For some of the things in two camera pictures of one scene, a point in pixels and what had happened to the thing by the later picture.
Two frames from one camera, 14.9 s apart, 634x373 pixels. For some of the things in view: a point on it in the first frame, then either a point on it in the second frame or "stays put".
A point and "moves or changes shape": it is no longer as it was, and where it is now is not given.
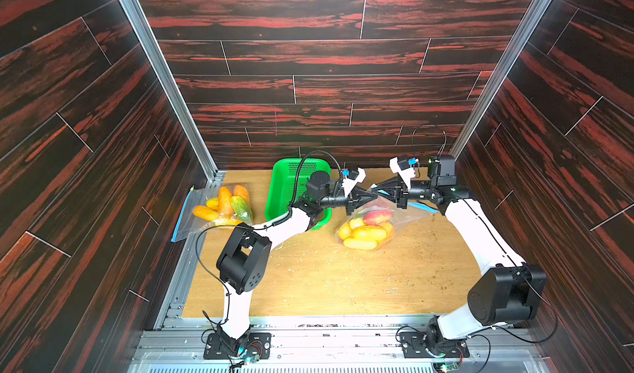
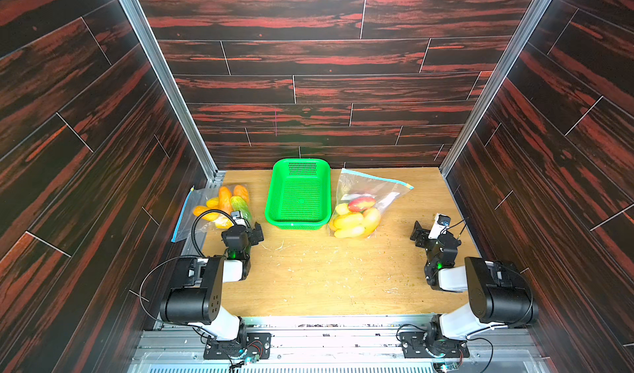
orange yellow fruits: x=376 y=216 moves or changes shape
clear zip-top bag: x=373 y=228 moves or changes shape
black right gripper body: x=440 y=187 → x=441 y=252
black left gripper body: x=331 y=200 → x=251 y=240
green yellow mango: x=241 y=209 stays put
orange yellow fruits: x=360 y=244 → x=349 y=233
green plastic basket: x=286 y=181 stays put
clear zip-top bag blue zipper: x=210 y=206 stays put
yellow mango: x=369 y=232 → x=353 y=220
